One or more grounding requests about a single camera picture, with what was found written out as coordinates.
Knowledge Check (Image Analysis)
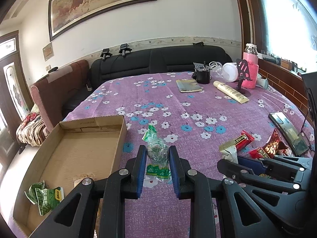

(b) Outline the red foil snack bag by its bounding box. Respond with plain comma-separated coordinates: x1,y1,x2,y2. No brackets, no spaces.
263,128,292,158

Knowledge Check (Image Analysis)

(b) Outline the clear green candy bag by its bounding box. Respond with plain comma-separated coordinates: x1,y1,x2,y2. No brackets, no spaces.
142,124,171,183

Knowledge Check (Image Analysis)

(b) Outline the green peas snack bag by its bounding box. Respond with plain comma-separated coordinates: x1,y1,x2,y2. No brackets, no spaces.
35,187,64,216

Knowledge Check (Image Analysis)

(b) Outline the dark green snack bag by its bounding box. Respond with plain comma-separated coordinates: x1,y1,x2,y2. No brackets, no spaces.
24,180,46,205

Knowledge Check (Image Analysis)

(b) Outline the beige wafer snack pack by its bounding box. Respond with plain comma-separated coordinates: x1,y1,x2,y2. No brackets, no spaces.
74,177,85,187

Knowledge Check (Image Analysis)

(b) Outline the black smartphone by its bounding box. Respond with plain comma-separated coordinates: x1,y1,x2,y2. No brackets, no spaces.
268,112,309,156

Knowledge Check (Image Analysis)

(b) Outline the red bar snack pack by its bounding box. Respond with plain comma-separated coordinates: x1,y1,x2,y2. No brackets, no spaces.
234,130,255,152

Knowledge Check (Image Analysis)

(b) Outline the purple floral tablecloth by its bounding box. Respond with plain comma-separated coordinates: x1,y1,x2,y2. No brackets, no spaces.
64,72,304,237

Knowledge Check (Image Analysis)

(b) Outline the cardboard tray box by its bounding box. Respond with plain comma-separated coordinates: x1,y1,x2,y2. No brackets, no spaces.
9,115,127,237

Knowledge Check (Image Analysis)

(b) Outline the cream lotion tube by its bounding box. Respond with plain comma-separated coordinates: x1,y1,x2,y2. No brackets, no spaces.
213,81,249,104

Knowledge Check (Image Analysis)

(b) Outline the small olive notebook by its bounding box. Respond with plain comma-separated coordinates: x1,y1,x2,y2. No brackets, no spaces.
176,79,202,93

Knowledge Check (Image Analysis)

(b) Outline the white round jar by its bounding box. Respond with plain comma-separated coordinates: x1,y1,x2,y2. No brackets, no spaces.
222,62,238,82

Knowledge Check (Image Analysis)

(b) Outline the black pen cup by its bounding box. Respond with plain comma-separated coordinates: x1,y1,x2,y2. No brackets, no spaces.
192,61,211,84

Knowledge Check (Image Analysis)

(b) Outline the black phone stand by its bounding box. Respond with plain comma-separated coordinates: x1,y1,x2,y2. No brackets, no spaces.
235,59,251,97

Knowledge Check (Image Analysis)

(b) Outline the clear plastic cup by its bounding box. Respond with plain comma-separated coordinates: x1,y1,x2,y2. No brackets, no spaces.
209,61,223,79

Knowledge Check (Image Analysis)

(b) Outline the patterned blanket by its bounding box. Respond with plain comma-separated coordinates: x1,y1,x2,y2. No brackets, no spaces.
16,104,49,147

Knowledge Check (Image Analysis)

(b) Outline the pink sleeved bottle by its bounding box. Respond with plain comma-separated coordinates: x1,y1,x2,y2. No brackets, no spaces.
242,43,259,89

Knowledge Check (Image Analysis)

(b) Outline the black leather sofa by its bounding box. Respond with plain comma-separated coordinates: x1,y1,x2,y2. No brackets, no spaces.
62,45,232,116

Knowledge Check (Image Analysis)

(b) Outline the framed horse painting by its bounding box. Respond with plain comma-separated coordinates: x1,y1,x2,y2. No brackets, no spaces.
47,0,158,42

